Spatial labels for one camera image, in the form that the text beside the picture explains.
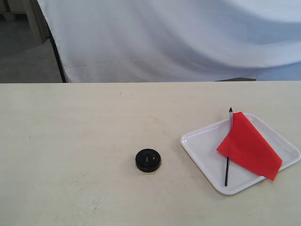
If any red flag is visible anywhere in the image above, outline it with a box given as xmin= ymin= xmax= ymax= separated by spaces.
xmin=217 ymin=108 xmax=283 ymax=186

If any black round flag base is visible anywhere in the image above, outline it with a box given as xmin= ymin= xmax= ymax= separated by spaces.
xmin=135 ymin=148 xmax=161 ymax=173

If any white plastic tray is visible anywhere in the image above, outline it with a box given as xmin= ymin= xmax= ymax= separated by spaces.
xmin=181 ymin=113 xmax=301 ymax=195

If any white backdrop cloth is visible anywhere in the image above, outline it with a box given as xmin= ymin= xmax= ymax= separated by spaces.
xmin=39 ymin=0 xmax=301 ymax=82

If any black backdrop stand pole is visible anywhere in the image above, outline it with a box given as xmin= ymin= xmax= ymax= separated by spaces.
xmin=48 ymin=28 xmax=67 ymax=83

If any beige wooden cabinet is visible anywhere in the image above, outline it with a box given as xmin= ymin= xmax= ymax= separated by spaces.
xmin=0 ymin=0 xmax=49 ymax=44

